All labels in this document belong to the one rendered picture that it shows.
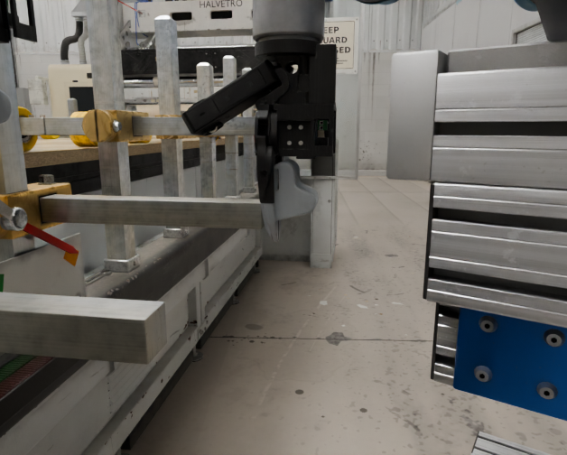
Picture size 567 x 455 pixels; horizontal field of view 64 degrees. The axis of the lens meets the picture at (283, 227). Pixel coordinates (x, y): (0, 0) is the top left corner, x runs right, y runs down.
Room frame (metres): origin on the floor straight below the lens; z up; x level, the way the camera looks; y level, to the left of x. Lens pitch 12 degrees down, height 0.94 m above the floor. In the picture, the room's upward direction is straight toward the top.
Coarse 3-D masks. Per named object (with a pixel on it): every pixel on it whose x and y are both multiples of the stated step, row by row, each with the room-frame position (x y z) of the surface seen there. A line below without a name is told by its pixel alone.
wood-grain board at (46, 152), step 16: (48, 144) 1.20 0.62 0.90; (64, 144) 1.20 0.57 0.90; (128, 144) 1.20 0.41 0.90; (144, 144) 1.28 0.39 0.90; (160, 144) 1.38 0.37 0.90; (192, 144) 1.66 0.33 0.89; (32, 160) 0.83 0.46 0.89; (48, 160) 0.87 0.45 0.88; (64, 160) 0.92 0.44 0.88; (80, 160) 0.97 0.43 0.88
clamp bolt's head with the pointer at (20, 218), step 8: (16, 216) 0.47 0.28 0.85; (24, 216) 0.48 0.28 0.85; (0, 224) 0.47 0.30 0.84; (16, 224) 0.47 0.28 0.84; (24, 224) 0.48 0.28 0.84; (32, 232) 0.51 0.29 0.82; (40, 232) 0.52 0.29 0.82; (48, 240) 0.54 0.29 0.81; (56, 240) 0.55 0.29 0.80; (64, 248) 0.57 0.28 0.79; (72, 248) 0.58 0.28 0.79
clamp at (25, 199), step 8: (32, 184) 0.58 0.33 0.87; (56, 184) 0.58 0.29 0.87; (64, 184) 0.59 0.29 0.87; (16, 192) 0.51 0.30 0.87; (24, 192) 0.51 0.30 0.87; (32, 192) 0.53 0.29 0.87; (40, 192) 0.54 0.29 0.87; (48, 192) 0.55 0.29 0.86; (56, 192) 0.57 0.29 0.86; (64, 192) 0.58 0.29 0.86; (8, 200) 0.49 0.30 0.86; (16, 200) 0.50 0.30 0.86; (24, 200) 0.51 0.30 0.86; (32, 200) 0.52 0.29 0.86; (24, 208) 0.51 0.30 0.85; (32, 208) 0.52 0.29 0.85; (40, 208) 0.54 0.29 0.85; (32, 216) 0.52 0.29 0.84; (40, 216) 0.53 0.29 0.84; (32, 224) 0.52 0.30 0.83; (40, 224) 0.53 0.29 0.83; (48, 224) 0.55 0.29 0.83; (56, 224) 0.56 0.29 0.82; (0, 232) 0.48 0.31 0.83; (8, 232) 0.49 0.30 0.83; (16, 232) 0.49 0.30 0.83; (24, 232) 0.51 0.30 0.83
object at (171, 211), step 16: (48, 208) 0.54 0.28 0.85; (64, 208) 0.53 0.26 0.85; (80, 208) 0.53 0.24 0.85; (96, 208) 0.53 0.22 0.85; (112, 208) 0.52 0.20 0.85; (128, 208) 0.52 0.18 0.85; (144, 208) 0.52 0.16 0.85; (160, 208) 0.51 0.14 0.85; (176, 208) 0.51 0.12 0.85; (192, 208) 0.51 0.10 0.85; (208, 208) 0.51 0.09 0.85; (224, 208) 0.50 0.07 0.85; (240, 208) 0.50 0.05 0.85; (256, 208) 0.50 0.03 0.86; (128, 224) 0.52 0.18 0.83; (144, 224) 0.52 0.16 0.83; (160, 224) 0.51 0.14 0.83; (176, 224) 0.51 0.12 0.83; (192, 224) 0.51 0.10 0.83; (208, 224) 0.51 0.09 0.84; (224, 224) 0.50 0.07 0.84; (240, 224) 0.50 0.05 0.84; (256, 224) 0.50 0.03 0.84
